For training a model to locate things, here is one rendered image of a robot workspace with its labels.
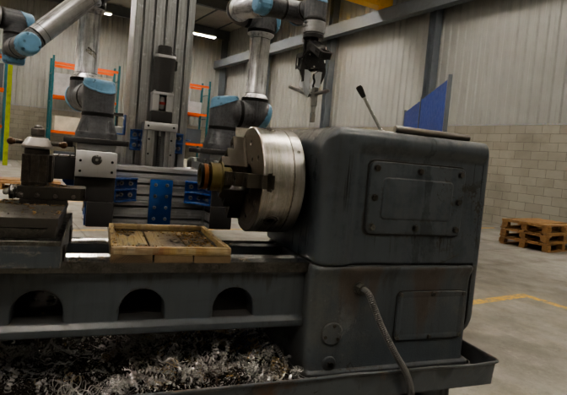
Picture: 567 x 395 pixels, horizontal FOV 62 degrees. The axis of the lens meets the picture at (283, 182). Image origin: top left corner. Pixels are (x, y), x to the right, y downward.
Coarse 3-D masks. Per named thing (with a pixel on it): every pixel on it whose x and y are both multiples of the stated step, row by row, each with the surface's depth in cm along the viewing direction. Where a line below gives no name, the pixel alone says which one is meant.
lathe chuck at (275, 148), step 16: (256, 128) 139; (256, 144) 137; (272, 144) 134; (288, 144) 136; (256, 160) 136; (272, 160) 131; (288, 160) 133; (288, 176) 132; (256, 192) 134; (272, 192) 130; (288, 192) 132; (256, 208) 133; (272, 208) 132; (288, 208) 134; (240, 224) 147; (256, 224) 135; (272, 224) 137
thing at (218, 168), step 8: (200, 168) 140; (208, 168) 136; (216, 168) 137; (224, 168) 140; (200, 176) 141; (208, 176) 136; (216, 176) 136; (224, 176) 137; (200, 184) 137; (208, 184) 137; (216, 184) 137
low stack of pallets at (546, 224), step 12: (504, 228) 823; (516, 228) 822; (528, 228) 797; (540, 228) 826; (552, 228) 851; (564, 228) 796; (504, 240) 824; (516, 240) 803; (528, 240) 791; (540, 240) 770; (552, 240) 818; (564, 240) 800
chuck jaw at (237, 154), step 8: (232, 144) 148; (240, 144) 146; (232, 152) 144; (240, 152) 145; (224, 160) 142; (232, 160) 143; (240, 160) 144; (232, 168) 143; (240, 168) 144; (248, 168) 145
